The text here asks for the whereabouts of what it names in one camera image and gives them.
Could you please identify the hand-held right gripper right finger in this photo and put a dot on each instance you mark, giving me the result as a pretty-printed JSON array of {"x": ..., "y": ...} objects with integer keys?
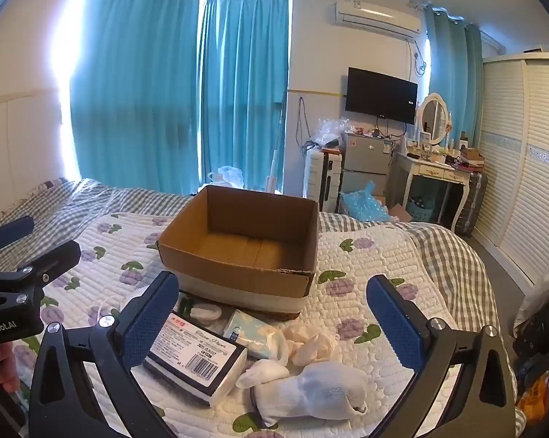
[{"x": 395, "y": 324}]

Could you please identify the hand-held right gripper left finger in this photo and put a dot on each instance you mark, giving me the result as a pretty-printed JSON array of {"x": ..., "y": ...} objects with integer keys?
[{"x": 151, "y": 324}]

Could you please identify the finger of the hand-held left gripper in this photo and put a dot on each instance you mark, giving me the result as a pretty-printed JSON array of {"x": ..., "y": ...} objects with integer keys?
[
  {"x": 12, "y": 231},
  {"x": 51, "y": 260}
]

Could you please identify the large tissue pack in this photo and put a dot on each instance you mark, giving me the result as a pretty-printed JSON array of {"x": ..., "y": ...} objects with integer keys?
[{"x": 197, "y": 342}]

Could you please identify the cream balled sock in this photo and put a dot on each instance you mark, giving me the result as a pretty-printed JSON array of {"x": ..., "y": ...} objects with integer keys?
[{"x": 315, "y": 344}]

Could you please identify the light blue tissue packet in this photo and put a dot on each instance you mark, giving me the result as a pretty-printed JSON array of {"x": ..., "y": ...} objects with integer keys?
[{"x": 244, "y": 328}]

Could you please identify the white grey sock bundle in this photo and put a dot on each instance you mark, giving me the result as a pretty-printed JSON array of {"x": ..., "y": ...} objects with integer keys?
[{"x": 320, "y": 388}]

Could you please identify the brown cardboard box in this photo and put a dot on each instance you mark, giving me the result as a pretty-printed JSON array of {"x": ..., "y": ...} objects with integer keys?
[{"x": 256, "y": 219}]

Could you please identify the person's left hand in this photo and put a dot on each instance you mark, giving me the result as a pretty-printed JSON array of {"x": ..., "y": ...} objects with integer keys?
[{"x": 0, "y": 367}]

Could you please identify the floral quilted blanket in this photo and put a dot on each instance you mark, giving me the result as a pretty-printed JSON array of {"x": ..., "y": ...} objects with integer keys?
[{"x": 370, "y": 255}]

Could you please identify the grey checked bedsheet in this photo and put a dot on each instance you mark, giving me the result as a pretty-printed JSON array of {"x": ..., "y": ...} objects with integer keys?
[{"x": 133, "y": 200}]

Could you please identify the flat cardboard piece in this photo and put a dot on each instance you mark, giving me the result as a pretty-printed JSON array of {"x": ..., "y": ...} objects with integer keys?
[{"x": 395, "y": 212}]

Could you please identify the teal basket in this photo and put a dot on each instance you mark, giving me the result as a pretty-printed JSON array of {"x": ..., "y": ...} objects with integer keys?
[{"x": 420, "y": 212}]

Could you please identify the blue plastic bag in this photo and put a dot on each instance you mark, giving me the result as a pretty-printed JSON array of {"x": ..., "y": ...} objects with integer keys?
[{"x": 363, "y": 205}]

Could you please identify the dark suitcase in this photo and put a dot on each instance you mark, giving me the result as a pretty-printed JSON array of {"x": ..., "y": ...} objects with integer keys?
[{"x": 472, "y": 205}]

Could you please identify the dark bag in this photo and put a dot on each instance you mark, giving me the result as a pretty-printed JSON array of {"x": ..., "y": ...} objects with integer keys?
[{"x": 543, "y": 328}]

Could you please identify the orange bag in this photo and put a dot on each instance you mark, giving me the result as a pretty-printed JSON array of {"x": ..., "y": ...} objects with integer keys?
[{"x": 536, "y": 392}]

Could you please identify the white dressing table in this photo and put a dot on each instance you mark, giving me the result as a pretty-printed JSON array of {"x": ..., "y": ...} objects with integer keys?
[{"x": 427, "y": 169}]

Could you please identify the white suitcase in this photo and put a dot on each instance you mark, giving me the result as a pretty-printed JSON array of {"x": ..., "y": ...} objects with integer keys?
[{"x": 317, "y": 178}]

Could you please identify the white plastic bag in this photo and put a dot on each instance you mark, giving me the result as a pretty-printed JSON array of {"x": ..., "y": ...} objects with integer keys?
[{"x": 228, "y": 175}]

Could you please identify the silver small fridge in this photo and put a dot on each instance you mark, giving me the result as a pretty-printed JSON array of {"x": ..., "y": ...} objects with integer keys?
[{"x": 365, "y": 155}]

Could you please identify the small open cardboard box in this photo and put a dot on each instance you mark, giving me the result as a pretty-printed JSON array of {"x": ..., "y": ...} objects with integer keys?
[{"x": 472, "y": 155}]

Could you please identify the wide teal curtain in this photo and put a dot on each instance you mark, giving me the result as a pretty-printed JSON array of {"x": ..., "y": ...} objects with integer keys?
[{"x": 133, "y": 77}]

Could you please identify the clear plastic bag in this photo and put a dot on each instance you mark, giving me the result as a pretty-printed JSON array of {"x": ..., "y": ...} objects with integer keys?
[{"x": 329, "y": 130}]

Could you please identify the white slatted wardrobe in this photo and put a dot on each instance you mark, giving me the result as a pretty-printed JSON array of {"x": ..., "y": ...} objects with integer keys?
[{"x": 529, "y": 169}]

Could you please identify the white mop pole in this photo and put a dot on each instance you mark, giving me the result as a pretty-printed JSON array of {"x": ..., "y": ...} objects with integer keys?
[{"x": 274, "y": 155}]

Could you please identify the white oval mirror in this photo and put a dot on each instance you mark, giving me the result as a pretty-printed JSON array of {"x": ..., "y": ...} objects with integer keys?
[{"x": 431, "y": 116}]

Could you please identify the teal curtain panel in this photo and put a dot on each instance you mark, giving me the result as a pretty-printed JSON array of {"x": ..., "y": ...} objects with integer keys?
[{"x": 244, "y": 91}]

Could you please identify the narrow teal curtain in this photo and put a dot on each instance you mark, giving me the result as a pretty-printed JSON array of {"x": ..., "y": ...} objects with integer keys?
[{"x": 452, "y": 77}]

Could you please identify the white air conditioner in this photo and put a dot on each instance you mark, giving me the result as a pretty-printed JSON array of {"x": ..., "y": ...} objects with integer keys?
[{"x": 377, "y": 16}]

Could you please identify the black wall television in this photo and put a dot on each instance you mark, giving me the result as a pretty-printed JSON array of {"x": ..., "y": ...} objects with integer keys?
[{"x": 381, "y": 96}]

